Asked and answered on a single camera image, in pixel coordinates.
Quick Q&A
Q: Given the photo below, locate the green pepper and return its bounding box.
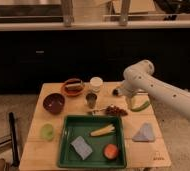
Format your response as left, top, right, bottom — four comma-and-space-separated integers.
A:
130, 101, 150, 112

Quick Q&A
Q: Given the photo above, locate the black pole at left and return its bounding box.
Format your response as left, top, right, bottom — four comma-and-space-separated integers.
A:
9, 112, 20, 167

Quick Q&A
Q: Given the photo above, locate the grey triangular cloth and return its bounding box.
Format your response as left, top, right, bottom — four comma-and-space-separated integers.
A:
132, 123, 155, 142

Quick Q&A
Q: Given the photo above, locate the metal spoon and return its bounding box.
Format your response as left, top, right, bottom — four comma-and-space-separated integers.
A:
87, 107, 107, 115

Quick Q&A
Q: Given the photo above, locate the white cup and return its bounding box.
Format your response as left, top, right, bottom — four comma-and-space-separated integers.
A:
90, 77, 103, 92

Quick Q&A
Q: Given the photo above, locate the green plastic tray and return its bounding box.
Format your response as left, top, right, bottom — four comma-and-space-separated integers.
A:
57, 115, 127, 169

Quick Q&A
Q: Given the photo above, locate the yellow corn cob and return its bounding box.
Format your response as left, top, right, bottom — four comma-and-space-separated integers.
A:
90, 124, 115, 137

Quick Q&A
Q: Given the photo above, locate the grey sponge block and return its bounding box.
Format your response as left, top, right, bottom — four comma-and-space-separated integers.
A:
71, 136, 93, 160

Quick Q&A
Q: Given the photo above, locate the orange round fruit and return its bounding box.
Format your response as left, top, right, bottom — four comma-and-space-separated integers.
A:
103, 144, 119, 160

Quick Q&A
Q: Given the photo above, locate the brown block on plate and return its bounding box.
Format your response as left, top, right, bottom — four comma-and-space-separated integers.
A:
65, 83, 82, 91

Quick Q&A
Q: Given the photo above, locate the dark red bowl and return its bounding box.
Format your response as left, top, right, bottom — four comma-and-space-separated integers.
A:
43, 93, 65, 115

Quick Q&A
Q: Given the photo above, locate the small green cup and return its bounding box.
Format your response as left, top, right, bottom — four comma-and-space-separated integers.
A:
40, 124, 54, 141

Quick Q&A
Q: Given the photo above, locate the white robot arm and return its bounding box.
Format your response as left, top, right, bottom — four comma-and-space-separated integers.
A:
120, 60, 190, 121

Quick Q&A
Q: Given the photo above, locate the bunch of red grapes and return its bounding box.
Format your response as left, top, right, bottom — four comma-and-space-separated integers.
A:
105, 106, 127, 116

